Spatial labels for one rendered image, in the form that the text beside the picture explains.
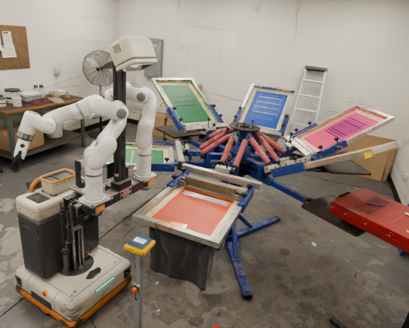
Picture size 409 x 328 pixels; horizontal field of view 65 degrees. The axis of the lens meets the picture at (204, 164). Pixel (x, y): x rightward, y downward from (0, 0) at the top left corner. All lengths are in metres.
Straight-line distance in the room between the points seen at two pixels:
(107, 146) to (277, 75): 4.92
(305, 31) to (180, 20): 2.40
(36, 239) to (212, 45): 5.07
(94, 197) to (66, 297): 0.93
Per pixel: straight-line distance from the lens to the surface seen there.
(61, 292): 2.65
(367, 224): 2.30
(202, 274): 2.17
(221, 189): 2.37
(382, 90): 6.28
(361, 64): 6.21
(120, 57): 1.75
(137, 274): 2.01
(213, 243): 1.88
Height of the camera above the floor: 2.07
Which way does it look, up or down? 22 degrees down
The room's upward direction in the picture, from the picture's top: 6 degrees clockwise
